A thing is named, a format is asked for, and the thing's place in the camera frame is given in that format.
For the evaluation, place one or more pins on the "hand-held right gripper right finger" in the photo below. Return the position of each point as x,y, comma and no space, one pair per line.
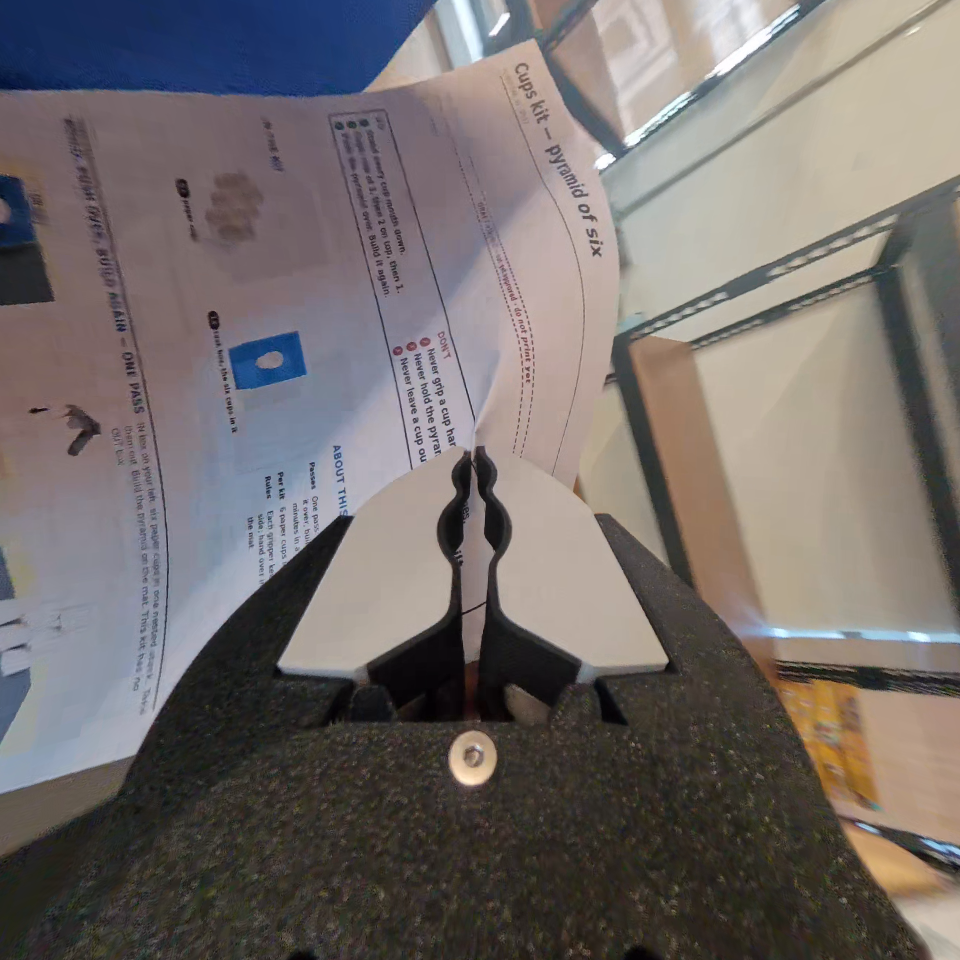
577,585

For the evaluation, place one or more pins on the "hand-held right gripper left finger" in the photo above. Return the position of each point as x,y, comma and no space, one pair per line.
390,570

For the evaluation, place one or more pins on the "printed paper instruction sheet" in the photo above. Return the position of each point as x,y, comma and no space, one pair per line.
300,262

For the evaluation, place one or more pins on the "brown cardboard panel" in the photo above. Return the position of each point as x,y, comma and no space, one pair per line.
697,465

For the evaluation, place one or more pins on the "yellow goods on shelf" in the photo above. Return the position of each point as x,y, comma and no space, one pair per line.
832,742

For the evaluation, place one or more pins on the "black metal shelving rack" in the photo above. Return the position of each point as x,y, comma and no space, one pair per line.
907,315

